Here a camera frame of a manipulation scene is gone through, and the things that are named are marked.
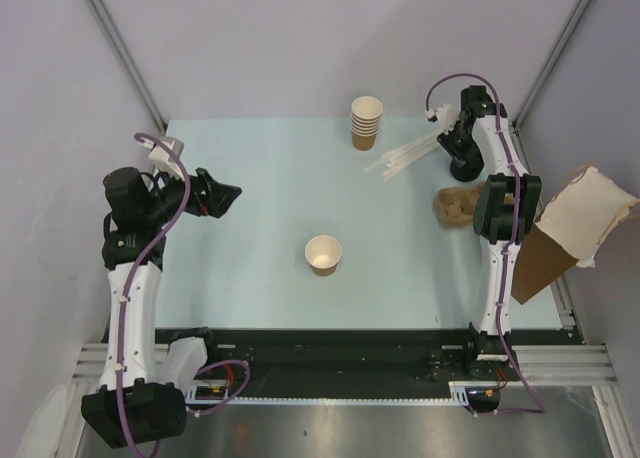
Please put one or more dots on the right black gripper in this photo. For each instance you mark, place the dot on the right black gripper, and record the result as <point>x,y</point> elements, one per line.
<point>447,140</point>

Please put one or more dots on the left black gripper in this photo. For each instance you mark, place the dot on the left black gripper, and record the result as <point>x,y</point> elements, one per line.
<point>216,198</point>

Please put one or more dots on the brown paper coffee cup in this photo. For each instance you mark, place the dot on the brown paper coffee cup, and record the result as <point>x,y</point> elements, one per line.
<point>323,254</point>

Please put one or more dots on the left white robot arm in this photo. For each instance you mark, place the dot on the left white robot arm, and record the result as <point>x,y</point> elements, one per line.
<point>139,398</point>

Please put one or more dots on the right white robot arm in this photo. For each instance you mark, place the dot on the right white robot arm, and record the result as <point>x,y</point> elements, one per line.
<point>478,142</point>

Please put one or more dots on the brown paper takeout bag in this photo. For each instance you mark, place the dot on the brown paper takeout bag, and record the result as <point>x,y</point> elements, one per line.
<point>570,230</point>

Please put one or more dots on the brown cardboard cup carrier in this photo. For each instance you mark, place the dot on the brown cardboard cup carrier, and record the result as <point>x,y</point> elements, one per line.
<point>454,207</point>

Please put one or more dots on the bundle of white straws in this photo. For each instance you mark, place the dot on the bundle of white straws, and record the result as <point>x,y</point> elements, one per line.
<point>399,159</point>

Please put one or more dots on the stack of brown paper cups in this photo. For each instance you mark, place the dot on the stack of brown paper cups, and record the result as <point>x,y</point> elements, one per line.
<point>366,114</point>

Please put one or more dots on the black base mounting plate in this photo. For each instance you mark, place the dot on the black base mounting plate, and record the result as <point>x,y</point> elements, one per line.
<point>339,364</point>

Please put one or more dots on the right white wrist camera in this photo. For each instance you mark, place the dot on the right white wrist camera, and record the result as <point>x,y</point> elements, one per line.
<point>445,115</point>

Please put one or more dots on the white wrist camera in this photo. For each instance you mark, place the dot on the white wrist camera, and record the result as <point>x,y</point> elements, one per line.
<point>164,161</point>
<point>445,115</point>

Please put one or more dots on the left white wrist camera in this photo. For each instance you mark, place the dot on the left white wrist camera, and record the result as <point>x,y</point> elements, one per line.
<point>164,161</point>

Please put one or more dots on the white slotted cable duct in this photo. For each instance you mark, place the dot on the white slotted cable duct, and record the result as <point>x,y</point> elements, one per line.
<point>457,397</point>

